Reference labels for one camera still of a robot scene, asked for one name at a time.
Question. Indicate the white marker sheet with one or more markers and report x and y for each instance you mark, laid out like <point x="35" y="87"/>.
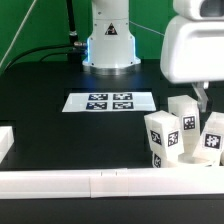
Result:
<point x="109" y="102"/>

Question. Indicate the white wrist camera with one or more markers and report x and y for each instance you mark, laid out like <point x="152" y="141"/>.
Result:
<point x="200" y="9"/>

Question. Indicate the white round stool seat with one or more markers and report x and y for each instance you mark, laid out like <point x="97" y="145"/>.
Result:
<point x="199" y="158"/>

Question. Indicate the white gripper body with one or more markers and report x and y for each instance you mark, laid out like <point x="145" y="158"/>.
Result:
<point x="193" y="51"/>

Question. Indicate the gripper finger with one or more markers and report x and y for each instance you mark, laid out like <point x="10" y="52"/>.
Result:
<point x="200" y="90"/>

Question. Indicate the white left barrier block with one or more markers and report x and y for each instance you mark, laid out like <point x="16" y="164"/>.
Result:
<point x="6" y="140"/>

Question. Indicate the white front barrier bar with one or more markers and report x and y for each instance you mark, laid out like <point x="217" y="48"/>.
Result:
<point x="111" y="183"/>

